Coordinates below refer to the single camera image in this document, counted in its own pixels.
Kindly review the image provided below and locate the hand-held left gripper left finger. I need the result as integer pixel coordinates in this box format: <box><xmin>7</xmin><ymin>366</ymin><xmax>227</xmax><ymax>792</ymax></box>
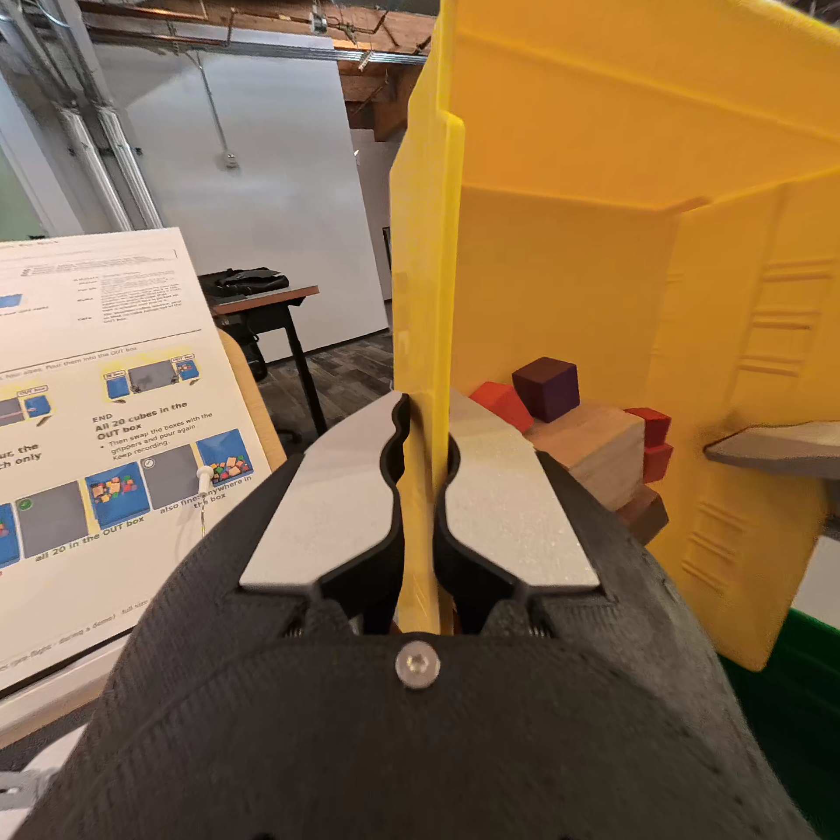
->
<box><xmin>239</xmin><ymin>391</ymin><xmax>412</xmax><ymax>635</ymax></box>

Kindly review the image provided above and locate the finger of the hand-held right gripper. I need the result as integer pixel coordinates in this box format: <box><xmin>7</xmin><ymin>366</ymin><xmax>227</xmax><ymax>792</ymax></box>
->
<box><xmin>703</xmin><ymin>420</ymin><xmax>840</xmax><ymax>481</ymax></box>

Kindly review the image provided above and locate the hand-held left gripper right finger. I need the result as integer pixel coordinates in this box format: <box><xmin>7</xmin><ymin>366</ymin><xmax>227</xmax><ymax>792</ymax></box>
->
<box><xmin>433</xmin><ymin>391</ymin><xmax>602</xmax><ymax>635</ymax></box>

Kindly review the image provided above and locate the pile of wooden cubes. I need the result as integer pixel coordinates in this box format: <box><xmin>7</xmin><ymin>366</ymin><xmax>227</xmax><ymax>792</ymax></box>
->
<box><xmin>469</xmin><ymin>356</ymin><xmax>675</xmax><ymax>547</ymax></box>

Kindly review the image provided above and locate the green plastic bin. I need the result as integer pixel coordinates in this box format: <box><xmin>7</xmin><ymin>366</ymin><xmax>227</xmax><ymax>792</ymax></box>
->
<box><xmin>718</xmin><ymin>607</ymin><xmax>840</xmax><ymax>840</ymax></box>

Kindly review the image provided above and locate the yellow plastic bin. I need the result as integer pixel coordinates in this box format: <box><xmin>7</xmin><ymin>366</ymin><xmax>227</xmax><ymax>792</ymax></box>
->
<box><xmin>388</xmin><ymin>0</ymin><xmax>840</xmax><ymax>673</ymax></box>

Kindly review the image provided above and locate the small wooden top desk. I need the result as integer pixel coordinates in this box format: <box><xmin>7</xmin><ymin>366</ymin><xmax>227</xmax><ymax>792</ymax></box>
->
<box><xmin>211</xmin><ymin>284</ymin><xmax>329</xmax><ymax>437</ymax></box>

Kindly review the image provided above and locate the black bag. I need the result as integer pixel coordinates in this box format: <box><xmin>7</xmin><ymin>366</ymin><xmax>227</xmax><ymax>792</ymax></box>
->
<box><xmin>198</xmin><ymin>267</ymin><xmax>290</xmax><ymax>298</ymax></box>

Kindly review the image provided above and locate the white instruction sheet board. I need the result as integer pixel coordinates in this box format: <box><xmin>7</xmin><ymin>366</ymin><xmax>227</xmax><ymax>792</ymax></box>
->
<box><xmin>0</xmin><ymin>227</ymin><xmax>287</xmax><ymax>749</ymax></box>

